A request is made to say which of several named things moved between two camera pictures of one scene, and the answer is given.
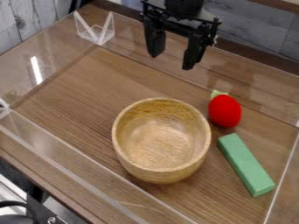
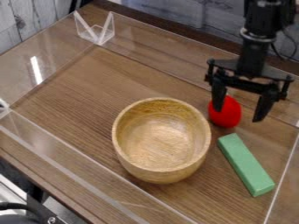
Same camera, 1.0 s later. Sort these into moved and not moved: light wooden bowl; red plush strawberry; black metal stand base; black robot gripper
Moved: black robot gripper
Not moved: light wooden bowl; red plush strawberry; black metal stand base
